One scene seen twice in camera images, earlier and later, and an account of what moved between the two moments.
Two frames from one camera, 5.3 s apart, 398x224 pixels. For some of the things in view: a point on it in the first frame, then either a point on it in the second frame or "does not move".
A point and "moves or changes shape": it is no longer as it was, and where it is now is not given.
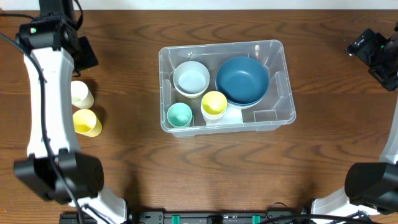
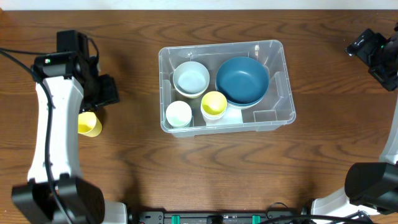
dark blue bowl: [242, 95] does not move
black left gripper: [86, 53] → [106, 92]
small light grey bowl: [191, 79] does not move
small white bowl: [191, 86] does not move
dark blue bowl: [244, 81] does not move
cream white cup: [81, 95] moves or changes shape
